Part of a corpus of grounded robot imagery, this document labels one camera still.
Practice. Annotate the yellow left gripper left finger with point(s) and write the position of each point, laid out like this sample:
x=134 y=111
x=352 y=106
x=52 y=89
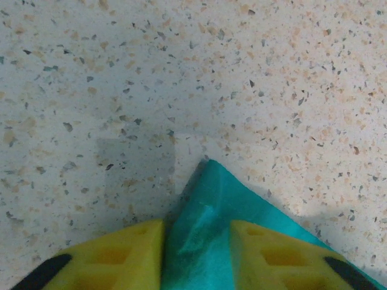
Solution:
x=121 y=266

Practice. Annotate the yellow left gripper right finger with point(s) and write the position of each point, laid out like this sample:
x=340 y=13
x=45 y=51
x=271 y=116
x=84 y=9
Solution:
x=272 y=266

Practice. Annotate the teal t-shirt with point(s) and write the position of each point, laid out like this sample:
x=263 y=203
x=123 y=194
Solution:
x=205 y=226

